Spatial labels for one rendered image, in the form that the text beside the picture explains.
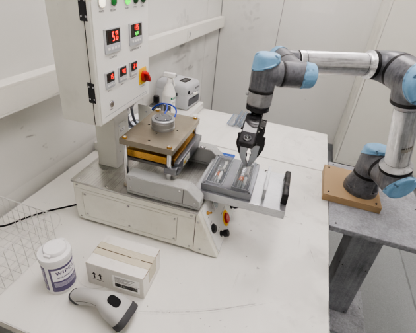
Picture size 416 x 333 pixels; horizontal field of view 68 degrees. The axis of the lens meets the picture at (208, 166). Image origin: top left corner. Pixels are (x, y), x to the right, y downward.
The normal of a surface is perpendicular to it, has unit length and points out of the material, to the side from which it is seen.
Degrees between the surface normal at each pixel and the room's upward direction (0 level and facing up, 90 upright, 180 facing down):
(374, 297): 0
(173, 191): 90
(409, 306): 0
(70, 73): 90
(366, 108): 90
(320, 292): 0
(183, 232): 90
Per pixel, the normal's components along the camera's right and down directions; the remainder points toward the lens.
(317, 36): -0.31, 0.48
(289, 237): 0.09, -0.84
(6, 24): 0.95, 0.24
